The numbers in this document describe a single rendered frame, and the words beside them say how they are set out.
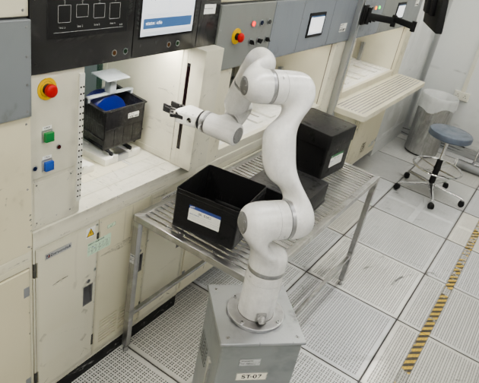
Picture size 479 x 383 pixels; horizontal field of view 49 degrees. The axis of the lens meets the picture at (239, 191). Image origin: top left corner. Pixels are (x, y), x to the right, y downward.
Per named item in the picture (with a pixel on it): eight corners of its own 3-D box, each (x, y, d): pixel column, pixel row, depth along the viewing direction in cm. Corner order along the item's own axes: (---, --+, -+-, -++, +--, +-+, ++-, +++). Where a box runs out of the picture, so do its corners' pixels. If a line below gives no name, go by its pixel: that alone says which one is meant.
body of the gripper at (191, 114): (195, 133, 194) (172, 123, 199) (210, 127, 202) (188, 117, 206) (198, 115, 190) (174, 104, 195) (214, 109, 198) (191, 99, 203)
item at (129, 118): (99, 160, 216) (104, 89, 199) (68, 139, 225) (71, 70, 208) (142, 145, 234) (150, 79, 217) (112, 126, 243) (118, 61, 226)
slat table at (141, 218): (223, 422, 222) (258, 284, 186) (120, 349, 247) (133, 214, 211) (343, 283, 323) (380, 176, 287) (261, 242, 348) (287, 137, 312)
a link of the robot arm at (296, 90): (254, 238, 160) (300, 234, 166) (272, 245, 149) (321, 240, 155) (255, 71, 155) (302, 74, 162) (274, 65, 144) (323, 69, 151)
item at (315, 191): (299, 224, 227) (306, 198, 221) (242, 197, 238) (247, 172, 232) (325, 200, 250) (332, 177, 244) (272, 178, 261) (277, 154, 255)
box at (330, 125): (318, 181, 268) (331, 136, 256) (274, 159, 281) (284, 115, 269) (344, 167, 289) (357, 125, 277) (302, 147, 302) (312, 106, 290)
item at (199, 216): (170, 224, 209) (176, 187, 201) (203, 197, 232) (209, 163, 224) (232, 251, 201) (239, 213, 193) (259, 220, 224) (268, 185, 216)
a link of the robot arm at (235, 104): (256, 58, 178) (227, 112, 203) (229, 79, 169) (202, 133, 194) (276, 74, 178) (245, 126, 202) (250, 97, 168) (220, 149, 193)
